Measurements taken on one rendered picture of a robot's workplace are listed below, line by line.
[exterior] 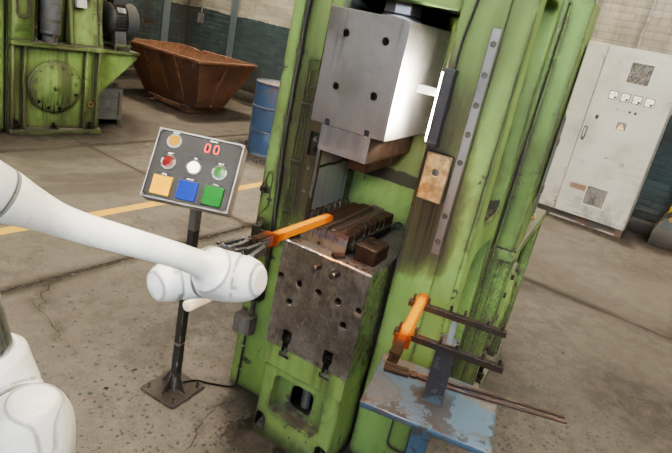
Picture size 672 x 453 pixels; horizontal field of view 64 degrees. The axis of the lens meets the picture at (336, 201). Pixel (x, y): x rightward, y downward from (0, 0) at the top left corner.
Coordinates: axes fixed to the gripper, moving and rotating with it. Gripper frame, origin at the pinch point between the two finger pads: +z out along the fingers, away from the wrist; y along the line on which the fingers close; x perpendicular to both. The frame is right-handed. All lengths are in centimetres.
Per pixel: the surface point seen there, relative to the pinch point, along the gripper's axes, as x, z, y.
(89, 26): 6, 276, -442
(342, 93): 42, 45, -7
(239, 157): 8, 39, -42
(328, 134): 26, 44, -9
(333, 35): 60, 45, -14
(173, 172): -1, 24, -61
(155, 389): -106, 28, -62
